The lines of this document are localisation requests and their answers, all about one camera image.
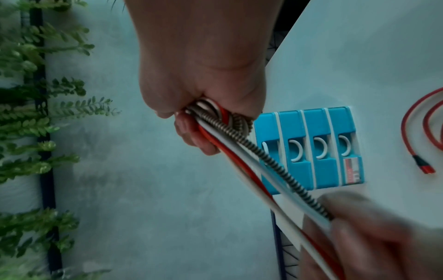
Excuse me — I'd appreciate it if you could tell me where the dark blue metal pole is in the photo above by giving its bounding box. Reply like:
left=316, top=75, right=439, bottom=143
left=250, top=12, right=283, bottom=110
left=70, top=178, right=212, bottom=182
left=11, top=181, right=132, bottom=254
left=21, top=5, right=65, bottom=274

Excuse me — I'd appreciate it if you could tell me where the black white braided cable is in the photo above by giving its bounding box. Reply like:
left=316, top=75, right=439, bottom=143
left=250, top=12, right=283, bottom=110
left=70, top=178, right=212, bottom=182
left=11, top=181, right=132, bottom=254
left=185, top=102, right=335, bottom=220

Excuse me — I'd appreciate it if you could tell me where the green fern plant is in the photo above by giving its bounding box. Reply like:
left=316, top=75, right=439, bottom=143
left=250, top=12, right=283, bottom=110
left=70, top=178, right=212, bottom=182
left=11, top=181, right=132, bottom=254
left=0, top=0, right=122, bottom=280

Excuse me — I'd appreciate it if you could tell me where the red cable with black plug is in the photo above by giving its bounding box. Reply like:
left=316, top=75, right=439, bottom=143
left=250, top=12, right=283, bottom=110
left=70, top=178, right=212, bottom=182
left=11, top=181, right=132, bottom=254
left=401, top=87, right=443, bottom=175

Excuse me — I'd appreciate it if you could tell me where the person's left hand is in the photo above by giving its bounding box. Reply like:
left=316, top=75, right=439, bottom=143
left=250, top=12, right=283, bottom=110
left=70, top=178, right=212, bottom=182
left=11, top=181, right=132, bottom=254
left=299, top=191, right=443, bottom=280

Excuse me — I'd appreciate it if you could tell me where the blue cable organizer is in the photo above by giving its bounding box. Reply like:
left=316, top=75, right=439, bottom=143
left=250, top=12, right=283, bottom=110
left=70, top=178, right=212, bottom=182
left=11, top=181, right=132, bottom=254
left=252, top=107, right=365, bottom=197

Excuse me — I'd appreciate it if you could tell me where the person's right hand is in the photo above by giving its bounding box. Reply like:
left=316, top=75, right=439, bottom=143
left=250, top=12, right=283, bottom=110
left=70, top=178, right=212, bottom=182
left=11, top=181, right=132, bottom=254
left=125, top=0, right=288, bottom=156

